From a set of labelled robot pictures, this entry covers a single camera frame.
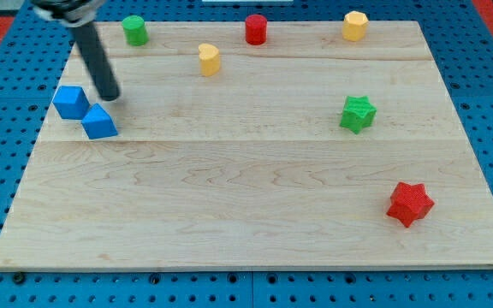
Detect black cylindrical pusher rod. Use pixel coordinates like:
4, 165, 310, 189
70, 21, 121, 101

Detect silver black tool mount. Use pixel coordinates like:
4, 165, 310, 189
30, 0, 106, 27

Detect yellow heart block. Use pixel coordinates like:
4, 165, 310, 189
198, 43, 221, 77

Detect blue cube block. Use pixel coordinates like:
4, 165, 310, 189
52, 86, 90, 120

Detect blue triangular block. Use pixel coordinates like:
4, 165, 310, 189
81, 104, 118, 139

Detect green cylinder block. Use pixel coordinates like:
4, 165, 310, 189
122, 15, 149, 46

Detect red cylinder block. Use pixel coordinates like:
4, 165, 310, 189
245, 15, 268, 45

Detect light wooden board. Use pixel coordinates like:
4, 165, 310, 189
0, 21, 493, 272

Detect green star block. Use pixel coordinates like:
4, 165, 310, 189
340, 96, 377, 134

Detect yellow hexagon block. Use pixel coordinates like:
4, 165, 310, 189
342, 11, 369, 42

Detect red star block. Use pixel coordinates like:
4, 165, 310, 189
386, 181, 435, 228

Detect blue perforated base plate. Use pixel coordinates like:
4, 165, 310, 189
0, 0, 493, 307

